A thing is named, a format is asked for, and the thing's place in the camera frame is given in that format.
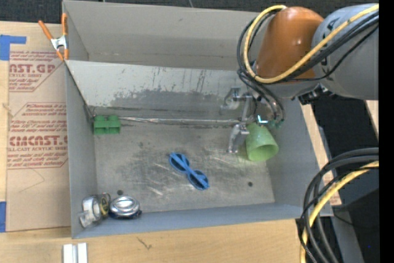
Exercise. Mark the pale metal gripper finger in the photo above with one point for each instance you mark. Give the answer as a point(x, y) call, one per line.
point(236, 138)
point(231, 101)

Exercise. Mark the light green plastic cup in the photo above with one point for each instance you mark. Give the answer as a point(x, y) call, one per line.
point(261, 144)

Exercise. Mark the grey metal bin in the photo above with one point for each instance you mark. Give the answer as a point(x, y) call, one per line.
point(184, 144)

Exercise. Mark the blue sunglasses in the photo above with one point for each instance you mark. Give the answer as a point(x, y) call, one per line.
point(188, 171)

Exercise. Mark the green toy building block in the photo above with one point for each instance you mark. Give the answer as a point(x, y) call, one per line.
point(106, 125)

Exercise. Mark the silver and blue metal can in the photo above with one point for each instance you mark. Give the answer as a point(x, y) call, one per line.
point(124, 207)

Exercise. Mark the yellow and black tape measure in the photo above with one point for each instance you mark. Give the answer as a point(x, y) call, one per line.
point(105, 204)

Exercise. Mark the clear and silver tape roll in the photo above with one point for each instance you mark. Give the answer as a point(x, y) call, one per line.
point(90, 211)

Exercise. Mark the brown cardboard board red print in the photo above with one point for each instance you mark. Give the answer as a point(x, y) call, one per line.
point(34, 132)

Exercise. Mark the black cylinder on white bracket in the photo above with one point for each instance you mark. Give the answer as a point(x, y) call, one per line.
point(312, 96)

